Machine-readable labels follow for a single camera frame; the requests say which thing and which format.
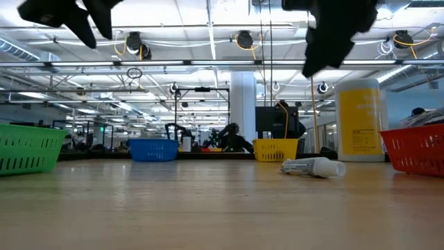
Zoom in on dark round puck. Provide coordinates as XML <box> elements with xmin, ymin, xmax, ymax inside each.
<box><xmin>400</xmin><ymin>107</ymin><xmax>444</xmax><ymax>128</ymax></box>

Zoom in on yellow plastic basket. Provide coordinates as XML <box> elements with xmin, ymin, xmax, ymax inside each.
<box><xmin>252</xmin><ymin>138</ymin><xmax>300</xmax><ymax>163</ymax></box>

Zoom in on red plastic basket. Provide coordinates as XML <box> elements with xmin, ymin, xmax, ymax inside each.
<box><xmin>378</xmin><ymin>124</ymin><xmax>444</xmax><ymax>178</ymax></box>

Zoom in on yellow wipes canister white lid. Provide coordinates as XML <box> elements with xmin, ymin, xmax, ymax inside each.
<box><xmin>334</xmin><ymin>78</ymin><xmax>389</xmax><ymax>163</ymax></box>

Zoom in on white pillar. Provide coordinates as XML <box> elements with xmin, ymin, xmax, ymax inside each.
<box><xmin>229</xmin><ymin>71</ymin><xmax>257</xmax><ymax>143</ymax></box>

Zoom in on green plastic basket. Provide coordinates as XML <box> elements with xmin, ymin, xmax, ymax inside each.
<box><xmin>0</xmin><ymin>123</ymin><xmax>69</xmax><ymax>176</ymax></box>

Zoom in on long ceiling light strip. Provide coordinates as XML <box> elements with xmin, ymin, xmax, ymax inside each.
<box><xmin>0</xmin><ymin>59</ymin><xmax>444</xmax><ymax>67</ymax></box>

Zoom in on small white toothpaste tube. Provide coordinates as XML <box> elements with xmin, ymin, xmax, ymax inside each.
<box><xmin>278</xmin><ymin>156</ymin><xmax>347</xmax><ymax>179</ymax></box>

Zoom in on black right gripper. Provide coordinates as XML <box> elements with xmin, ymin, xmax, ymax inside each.
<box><xmin>281</xmin><ymin>0</ymin><xmax>380</xmax><ymax>78</ymax></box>

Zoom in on black monitor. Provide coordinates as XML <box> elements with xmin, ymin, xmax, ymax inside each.
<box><xmin>255</xmin><ymin>106</ymin><xmax>300</xmax><ymax>140</ymax></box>

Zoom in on black background rig frame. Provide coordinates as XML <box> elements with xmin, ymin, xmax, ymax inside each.
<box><xmin>174</xmin><ymin>86</ymin><xmax>231</xmax><ymax>140</ymax></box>

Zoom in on person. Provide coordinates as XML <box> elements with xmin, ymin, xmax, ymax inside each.
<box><xmin>218</xmin><ymin>122</ymin><xmax>255</xmax><ymax>154</ymax></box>

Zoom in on thin black hanging cable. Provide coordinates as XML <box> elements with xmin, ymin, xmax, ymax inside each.
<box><xmin>268</xmin><ymin>0</ymin><xmax>274</xmax><ymax>108</ymax></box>
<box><xmin>259</xmin><ymin>0</ymin><xmax>265</xmax><ymax>108</ymax></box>

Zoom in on blue plastic basket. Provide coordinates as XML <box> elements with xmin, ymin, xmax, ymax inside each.
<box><xmin>127</xmin><ymin>138</ymin><xmax>180</xmax><ymax>163</ymax></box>

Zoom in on silver ceiling air duct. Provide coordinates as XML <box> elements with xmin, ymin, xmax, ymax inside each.
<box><xmin>0</xmin><ymin>36</ymin><xmax>62</xmax><ymax>63</ymax></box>

